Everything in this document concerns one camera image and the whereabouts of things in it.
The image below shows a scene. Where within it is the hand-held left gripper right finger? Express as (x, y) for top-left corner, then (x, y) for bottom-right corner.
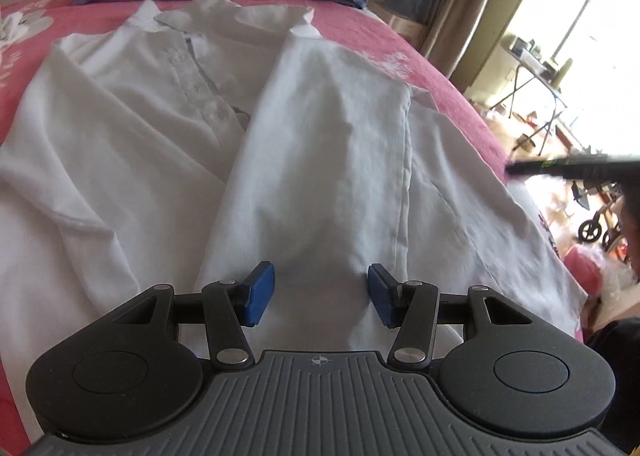
(367, 263), (534, 372)

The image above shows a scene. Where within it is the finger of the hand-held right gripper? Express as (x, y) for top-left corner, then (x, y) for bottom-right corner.
(505, 157), (576, 180)

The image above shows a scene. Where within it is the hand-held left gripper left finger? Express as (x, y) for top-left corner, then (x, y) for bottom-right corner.
(112, 260), (276, 371)

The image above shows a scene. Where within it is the white button shirt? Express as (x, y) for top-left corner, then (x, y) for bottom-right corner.
(0, 0), (589, 367)

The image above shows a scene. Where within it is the wheeled walker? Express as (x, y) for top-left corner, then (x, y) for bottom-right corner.
(570, 181), (632, 263)

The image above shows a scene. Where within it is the folding table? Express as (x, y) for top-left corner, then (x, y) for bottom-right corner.
(492, 33), (572, 158)

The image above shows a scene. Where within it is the pink plastic bag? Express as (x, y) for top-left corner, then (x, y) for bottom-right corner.
(565, 243), (602, 298)

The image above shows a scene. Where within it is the pink floral blanket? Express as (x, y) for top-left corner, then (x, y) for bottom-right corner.
(0, 0), (589, 456)

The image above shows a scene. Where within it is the large window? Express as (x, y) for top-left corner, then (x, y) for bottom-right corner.
(505, 0), (640, 157)

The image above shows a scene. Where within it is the beige curtain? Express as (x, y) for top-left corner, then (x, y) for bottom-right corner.
(424, 0), (517, 93)

